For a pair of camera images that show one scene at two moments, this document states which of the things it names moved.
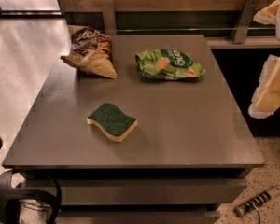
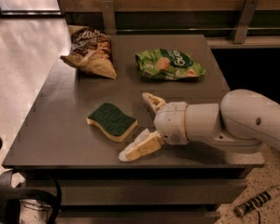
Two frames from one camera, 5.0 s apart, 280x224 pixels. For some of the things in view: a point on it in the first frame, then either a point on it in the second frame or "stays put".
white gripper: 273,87 to 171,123
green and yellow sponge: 111,120 stays put
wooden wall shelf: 263,42 stays put
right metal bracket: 245,20 stays put
